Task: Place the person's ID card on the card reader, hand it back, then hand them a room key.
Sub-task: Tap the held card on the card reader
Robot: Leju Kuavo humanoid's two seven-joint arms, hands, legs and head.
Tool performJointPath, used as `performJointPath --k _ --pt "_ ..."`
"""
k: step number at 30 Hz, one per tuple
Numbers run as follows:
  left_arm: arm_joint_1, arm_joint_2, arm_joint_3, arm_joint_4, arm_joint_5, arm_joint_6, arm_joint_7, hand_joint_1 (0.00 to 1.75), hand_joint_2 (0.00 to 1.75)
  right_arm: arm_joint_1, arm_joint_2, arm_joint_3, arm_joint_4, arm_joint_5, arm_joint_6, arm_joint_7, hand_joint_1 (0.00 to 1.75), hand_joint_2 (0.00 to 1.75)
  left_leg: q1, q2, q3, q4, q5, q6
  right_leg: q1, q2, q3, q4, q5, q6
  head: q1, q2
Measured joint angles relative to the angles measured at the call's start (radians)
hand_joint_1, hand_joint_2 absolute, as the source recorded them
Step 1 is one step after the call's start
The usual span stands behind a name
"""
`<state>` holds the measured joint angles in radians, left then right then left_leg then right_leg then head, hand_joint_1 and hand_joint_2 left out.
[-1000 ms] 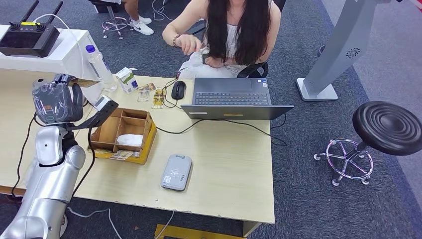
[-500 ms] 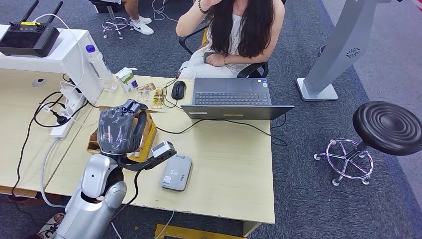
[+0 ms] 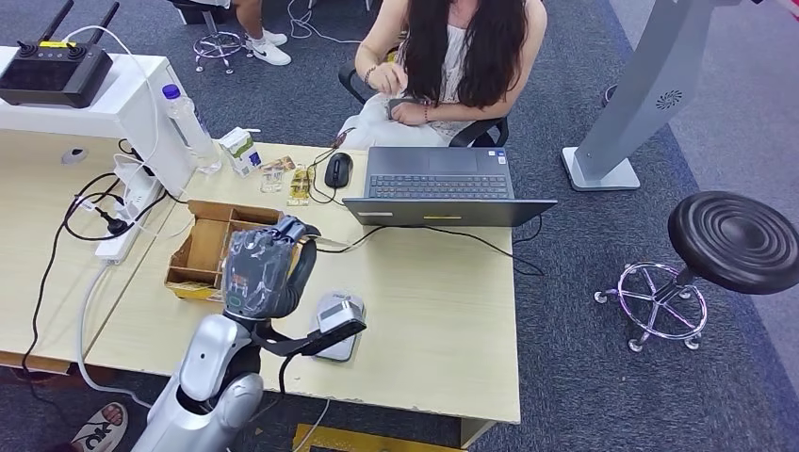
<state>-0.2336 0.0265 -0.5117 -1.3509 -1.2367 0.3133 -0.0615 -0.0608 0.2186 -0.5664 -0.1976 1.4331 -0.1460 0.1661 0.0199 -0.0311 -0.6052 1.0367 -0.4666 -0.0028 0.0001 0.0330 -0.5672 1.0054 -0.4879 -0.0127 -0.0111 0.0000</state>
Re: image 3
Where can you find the white power adapter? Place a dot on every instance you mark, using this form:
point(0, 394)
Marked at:
point(132, 171)

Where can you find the person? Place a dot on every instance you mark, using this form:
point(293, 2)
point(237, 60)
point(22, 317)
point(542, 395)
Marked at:
point(474, 56)
point(268, 50)

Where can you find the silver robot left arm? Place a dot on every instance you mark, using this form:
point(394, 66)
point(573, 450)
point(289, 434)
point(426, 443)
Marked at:
point(206, 362)

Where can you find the small milk carton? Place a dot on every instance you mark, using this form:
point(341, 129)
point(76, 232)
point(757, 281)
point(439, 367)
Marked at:
point(240, 153)

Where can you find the grey desk grommet cap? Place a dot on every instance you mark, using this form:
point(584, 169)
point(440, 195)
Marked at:
point(73, 155)

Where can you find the chrome base stool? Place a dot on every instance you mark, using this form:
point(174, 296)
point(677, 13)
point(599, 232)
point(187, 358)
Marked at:
point(218, 45)

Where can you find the grey laptop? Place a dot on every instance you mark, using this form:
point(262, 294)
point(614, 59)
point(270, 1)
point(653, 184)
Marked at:
point(437, 186)

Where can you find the grey kiosk stand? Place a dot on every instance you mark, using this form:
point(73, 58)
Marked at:
point(649, 81)

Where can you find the black computer mouse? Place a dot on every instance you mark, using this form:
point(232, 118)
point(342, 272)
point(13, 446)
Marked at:
point(338, 169)

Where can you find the person's left hand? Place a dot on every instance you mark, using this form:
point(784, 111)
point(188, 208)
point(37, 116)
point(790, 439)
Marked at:
point(409, 113)

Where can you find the cardboard divider box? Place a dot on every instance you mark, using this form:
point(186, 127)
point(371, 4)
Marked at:
point(200, 243)

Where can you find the black antenna remote controller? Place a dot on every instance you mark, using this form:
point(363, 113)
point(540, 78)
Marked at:
point(55, 75)

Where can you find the clear plastic water bottle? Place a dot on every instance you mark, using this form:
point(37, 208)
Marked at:
point(189, 125)

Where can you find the person's right hand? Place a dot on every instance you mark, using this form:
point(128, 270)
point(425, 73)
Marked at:
point(388, 78)

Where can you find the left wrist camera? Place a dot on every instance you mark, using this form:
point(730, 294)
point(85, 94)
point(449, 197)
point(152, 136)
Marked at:
point(340, 315)

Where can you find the white power strip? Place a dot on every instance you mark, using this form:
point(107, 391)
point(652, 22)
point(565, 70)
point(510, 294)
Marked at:
point(122, 240)

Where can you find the black round stool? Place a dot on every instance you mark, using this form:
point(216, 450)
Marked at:
point(735, 243)

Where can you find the person's foot in sandal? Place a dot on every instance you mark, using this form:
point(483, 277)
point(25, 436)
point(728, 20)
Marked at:
point(103, 427)

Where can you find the white desk cabinet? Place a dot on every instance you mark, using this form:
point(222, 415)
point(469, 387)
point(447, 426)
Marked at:
point(122, 106)

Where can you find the grey card reader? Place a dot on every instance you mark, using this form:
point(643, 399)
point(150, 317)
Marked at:
point(342, 351)

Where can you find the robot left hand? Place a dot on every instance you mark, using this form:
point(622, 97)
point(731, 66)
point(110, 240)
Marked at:
point(262, 274)

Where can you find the clear plastic card sleeve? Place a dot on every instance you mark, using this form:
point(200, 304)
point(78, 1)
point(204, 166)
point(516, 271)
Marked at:
point(272, 181)

